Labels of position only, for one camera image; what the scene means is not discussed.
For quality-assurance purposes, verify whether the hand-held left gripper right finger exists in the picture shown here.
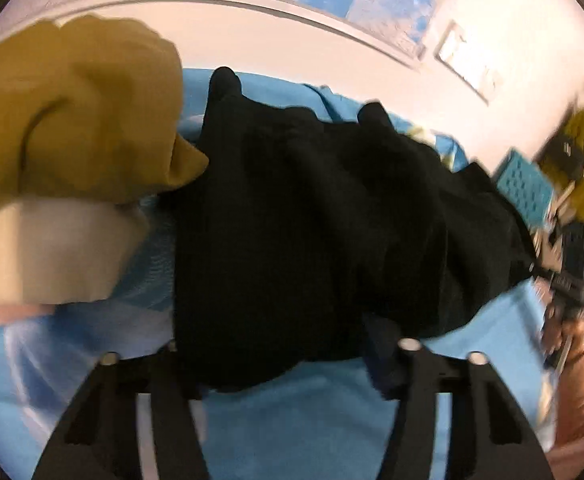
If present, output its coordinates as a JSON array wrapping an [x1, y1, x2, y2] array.
[[363, 316, 556, 480]]

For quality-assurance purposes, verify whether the black garment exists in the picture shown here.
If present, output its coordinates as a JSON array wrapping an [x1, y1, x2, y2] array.
[[172, 66, 539, 395]]

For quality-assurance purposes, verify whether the white wall socket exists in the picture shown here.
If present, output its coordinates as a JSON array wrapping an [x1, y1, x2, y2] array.
[[434, 20, 504, 106]]

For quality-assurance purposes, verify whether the white cloth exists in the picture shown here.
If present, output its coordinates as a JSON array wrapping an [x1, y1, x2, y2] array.
[[0, 197, 151, 307]]

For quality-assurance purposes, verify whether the black handbag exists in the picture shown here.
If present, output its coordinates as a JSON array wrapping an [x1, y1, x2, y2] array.
[[541, 132, 584, 182]]

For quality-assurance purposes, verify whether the teal perforated hanging basket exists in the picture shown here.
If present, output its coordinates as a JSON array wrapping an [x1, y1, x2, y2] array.
[[494, 147, 556, 227]]

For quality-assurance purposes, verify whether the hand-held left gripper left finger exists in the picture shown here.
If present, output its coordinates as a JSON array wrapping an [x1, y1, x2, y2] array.
[[32, 340, 211, 480]]

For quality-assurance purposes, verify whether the person's right hand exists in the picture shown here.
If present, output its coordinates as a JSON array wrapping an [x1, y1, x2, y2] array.
[[542, 310, 584, 453]]

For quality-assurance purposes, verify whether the olive cloth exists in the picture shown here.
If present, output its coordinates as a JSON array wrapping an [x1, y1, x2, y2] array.
[[0, 14, 211, 217]]

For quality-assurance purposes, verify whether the blue floral bedsheet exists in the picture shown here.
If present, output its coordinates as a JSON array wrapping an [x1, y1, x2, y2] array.
[[0, 69, 560, 480]]

